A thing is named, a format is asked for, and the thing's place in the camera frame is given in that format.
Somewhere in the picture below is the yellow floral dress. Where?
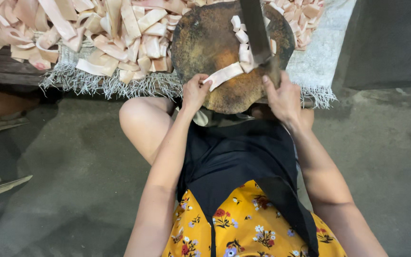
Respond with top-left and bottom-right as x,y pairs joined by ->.
161,179 -> 347,257

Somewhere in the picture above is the dark steel cleaver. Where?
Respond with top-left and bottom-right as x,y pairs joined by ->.
239,0 -> 282,88

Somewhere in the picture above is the black apron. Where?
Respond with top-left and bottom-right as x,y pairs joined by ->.
177,114 -> 319,257

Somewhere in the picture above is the heap of long pale strips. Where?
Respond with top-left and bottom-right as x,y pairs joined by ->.
0,0 -> 206,85

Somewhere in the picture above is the person's left hand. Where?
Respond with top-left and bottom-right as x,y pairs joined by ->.
182,73 -> 213,112

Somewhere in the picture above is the row of small cut pieces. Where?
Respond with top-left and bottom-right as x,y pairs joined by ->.
230,15 -> 277,74

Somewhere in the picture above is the dark concrete block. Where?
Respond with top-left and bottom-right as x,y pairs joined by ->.
332,0 -> 411,90

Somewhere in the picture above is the dark wooden platform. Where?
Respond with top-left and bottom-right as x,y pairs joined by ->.
0,44 -> 63,87

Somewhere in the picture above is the heap of small pinkish chunks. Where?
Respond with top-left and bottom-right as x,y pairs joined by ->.
263,0 -> 325,51

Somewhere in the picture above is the person's right hand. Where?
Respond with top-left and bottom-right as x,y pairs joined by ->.
261,70 -> 302,125

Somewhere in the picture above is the long pale pork skin strip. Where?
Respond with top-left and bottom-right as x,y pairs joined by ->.
202,62 -> 245,92

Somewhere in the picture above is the person's left leg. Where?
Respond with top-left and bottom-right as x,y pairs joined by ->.
119,96 -> 178,167

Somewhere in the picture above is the white woven fringed sack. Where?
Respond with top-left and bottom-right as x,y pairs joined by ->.
39,0 -> 358,110

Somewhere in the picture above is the round wooden chopping block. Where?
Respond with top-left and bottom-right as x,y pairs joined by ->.
171,1 -> 296,115

